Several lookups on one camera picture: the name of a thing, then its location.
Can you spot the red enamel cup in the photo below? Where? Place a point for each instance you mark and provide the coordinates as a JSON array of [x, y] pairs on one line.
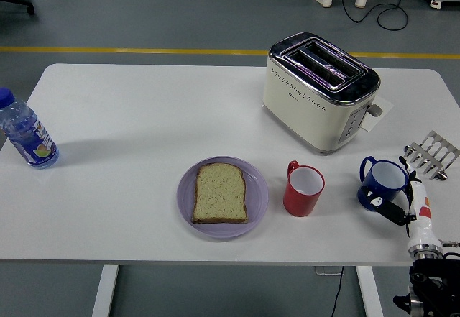
[[300, 205]]

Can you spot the silver metal toast rack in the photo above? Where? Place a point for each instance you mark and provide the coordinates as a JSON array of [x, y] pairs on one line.
[[435, 144]]

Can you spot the white table leg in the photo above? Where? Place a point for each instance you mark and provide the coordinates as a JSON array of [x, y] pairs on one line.
[[370, 292], [106, 292]]

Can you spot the grey under-table power box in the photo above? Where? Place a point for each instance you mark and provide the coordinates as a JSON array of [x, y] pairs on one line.
[[325, 271]]

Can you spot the blue enamel cup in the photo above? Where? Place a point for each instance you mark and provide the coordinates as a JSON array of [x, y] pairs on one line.
[[386, 177]]

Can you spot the cream chrome toaster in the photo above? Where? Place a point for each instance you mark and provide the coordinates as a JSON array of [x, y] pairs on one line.
[[305, 115]]

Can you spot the purple round plate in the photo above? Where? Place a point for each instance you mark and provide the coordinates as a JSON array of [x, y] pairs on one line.
[[186, 202]]

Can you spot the clear blue-capped water bottle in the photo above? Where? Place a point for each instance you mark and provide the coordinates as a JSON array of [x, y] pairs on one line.
[[28, 137]]

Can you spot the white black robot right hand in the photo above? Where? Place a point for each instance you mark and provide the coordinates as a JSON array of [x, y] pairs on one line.
[[420, 212]]

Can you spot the slice of white bread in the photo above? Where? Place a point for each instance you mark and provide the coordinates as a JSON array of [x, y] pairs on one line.
[[220, 195]]

